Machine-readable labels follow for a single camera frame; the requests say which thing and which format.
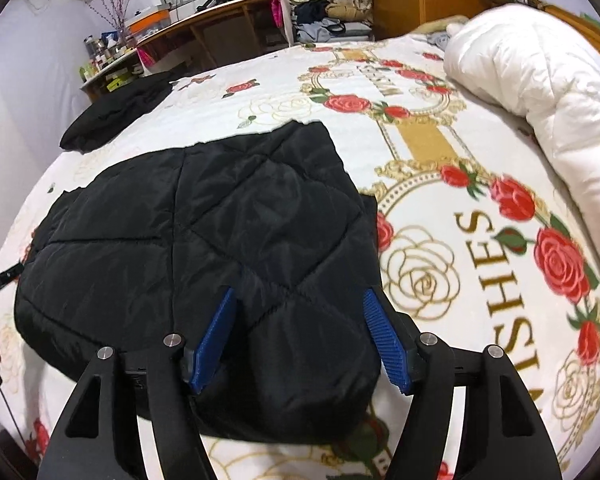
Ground orange box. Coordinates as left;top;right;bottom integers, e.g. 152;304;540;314
125;7;173;33

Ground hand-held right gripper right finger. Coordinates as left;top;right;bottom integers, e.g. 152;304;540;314
362;289;563;480

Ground wooden desk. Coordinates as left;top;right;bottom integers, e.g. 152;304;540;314
80;0;296;101

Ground floral printed blanket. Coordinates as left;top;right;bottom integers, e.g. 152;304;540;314
0;35;600;480

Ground purple flower branches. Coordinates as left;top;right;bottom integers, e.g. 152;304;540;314
85;0;141;36

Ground grey cloth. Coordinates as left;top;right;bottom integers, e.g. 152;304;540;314
425;30;455;51

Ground group of bottles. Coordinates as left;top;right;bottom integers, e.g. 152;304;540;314
82;32;136;81

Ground black cloth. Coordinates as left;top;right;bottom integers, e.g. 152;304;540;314
60;72;181;153

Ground pile of clothes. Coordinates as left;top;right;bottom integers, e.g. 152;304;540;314
290;0;376;43

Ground black quilted jacket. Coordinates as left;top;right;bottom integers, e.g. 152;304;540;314
14;120;383;446

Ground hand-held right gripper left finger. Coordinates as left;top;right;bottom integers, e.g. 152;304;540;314
36;287;238;480

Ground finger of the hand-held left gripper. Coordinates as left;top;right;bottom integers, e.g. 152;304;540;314
0;266;25;306

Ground white duvet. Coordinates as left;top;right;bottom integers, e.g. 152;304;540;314
442;4;600;221

